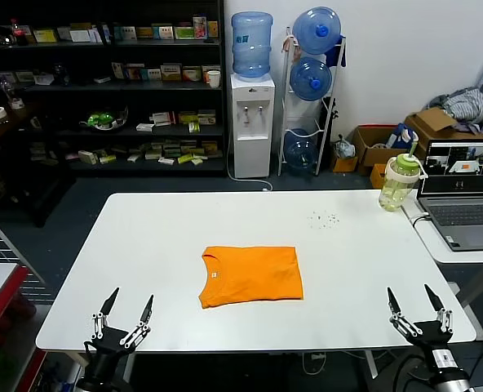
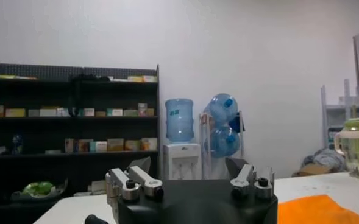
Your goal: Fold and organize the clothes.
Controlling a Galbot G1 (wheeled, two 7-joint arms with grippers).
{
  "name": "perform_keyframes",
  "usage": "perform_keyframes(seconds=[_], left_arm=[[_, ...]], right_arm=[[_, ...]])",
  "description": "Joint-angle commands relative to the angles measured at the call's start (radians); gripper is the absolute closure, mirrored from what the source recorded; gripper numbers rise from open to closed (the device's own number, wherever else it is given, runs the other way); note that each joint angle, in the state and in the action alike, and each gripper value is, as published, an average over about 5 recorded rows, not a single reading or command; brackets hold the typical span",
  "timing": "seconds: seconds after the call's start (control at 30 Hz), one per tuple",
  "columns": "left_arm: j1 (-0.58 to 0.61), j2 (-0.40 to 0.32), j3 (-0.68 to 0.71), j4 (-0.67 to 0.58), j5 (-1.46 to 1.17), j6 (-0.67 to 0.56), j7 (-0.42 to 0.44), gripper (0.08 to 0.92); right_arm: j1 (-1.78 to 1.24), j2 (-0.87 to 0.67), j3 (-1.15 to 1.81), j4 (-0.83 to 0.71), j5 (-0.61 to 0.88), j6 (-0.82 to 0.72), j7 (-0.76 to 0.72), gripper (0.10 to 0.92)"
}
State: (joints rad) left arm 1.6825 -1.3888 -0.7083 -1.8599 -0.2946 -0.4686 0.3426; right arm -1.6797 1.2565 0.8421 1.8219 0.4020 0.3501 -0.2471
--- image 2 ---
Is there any open brown cardboard box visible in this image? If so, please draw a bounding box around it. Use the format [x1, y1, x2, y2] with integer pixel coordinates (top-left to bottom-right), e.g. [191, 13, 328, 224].
[291, 164, 327, 178]

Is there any flat pale yellow box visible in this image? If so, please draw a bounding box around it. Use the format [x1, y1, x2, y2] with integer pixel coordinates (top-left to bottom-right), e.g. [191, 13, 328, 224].
[127, 75, 158, 83]

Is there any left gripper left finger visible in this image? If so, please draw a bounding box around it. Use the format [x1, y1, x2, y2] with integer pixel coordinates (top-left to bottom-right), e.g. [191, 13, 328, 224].
[105, 156, 165, 211]

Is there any grey clothes pile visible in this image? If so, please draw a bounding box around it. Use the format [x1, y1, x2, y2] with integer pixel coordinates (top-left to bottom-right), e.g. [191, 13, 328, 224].
[302, 147, 346, 172]

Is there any white yellow medicine box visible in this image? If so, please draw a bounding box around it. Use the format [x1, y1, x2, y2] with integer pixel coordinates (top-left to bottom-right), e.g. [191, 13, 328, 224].
[140, 137, 158, 152]

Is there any red yellow medicine box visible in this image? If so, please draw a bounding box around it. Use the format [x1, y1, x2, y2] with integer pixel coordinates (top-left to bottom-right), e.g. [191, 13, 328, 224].
[124, 139, 142, 152]

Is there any tall brown white box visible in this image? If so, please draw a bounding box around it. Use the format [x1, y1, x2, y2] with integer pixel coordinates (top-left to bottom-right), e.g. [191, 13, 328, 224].
[64, 138, 75, 153]

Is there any white metal jug rack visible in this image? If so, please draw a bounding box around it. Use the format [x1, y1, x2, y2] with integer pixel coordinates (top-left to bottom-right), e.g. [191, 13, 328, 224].
[198, 110, 246, 181]

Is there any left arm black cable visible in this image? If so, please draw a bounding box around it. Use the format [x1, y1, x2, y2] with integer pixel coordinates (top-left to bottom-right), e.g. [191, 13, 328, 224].
[84, 214, 109, 224]

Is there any beige medicine box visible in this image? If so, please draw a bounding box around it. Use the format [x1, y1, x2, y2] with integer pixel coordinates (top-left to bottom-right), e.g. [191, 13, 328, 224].
[107, 138, 125, 152]

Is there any blue water jug with label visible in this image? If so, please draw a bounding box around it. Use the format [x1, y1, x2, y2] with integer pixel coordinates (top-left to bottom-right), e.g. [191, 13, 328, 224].
[165, 98, 195, 144]

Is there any teal small box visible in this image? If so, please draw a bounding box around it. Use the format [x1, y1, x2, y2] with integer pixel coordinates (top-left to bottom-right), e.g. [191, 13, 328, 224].
[90, 141, 108, 153]

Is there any teal white medicine box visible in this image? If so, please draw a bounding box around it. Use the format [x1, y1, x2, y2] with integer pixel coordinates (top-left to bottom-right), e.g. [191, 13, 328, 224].
[106, 108, 124, 117]

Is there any yellow flat carton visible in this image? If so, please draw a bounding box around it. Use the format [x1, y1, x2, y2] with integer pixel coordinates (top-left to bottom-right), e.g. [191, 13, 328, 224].
[5, 108, 26, 118]

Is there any orange picture box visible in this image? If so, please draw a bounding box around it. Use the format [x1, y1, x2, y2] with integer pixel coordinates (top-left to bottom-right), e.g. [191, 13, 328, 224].
[75, 139, 92, 153]

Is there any dark blue bottle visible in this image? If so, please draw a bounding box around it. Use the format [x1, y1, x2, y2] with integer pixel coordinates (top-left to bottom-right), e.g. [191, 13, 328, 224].
[11, 133, 24, 155]

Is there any white ladder shelf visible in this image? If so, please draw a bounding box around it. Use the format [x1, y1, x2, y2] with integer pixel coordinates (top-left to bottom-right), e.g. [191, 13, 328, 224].
[320, 79, 359, 150]

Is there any white water dispenser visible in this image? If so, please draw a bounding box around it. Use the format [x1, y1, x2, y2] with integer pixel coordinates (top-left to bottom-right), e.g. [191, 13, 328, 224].
[162, 142, 203, 181]

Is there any green lidded drinking bottle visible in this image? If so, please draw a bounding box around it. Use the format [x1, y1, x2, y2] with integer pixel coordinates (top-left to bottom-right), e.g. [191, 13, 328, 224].
[333, 117, 359, 180]

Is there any pink tall carton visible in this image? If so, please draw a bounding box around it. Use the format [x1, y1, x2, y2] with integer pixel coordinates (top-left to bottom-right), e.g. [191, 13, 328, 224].
[137, 102, 148, 117]

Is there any orange t-shirt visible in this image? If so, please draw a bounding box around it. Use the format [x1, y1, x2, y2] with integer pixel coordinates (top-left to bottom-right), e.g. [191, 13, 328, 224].
[277, 194, 359, 224]

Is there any white flat carton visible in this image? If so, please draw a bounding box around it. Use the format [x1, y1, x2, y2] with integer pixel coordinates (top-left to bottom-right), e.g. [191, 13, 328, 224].
[39, 107, 59, 117]

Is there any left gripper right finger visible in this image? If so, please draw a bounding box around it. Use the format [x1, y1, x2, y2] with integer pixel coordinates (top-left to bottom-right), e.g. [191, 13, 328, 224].
[224, 157, 276, 201]

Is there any glass bowl with green items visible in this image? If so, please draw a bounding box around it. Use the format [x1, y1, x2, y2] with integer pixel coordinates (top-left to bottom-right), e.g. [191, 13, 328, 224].
[10, 179, 69, 202]

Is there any black shelving unit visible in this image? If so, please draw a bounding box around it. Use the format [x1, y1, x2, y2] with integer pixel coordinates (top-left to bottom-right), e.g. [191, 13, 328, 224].
[0, 62, 162, 224]

